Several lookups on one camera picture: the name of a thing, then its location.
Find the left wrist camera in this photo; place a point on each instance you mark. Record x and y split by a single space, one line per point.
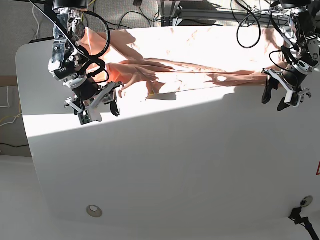
293 99

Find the aluminium frame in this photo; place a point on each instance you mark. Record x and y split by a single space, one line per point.
213 12

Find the salmon pink T-shirt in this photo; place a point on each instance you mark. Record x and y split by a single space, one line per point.
161 60

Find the metal table grommet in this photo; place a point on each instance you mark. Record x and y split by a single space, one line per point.
306 201
94 211

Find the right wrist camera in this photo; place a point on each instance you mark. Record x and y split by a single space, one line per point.
84 117

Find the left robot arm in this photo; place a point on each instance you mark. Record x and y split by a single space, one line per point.
301 56

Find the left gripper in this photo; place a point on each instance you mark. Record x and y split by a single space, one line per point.
290 78

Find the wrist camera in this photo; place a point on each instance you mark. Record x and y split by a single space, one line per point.
293 99
84 117

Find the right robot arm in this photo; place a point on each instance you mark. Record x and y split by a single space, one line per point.
73 65

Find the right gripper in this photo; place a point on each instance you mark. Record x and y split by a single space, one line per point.
88 94

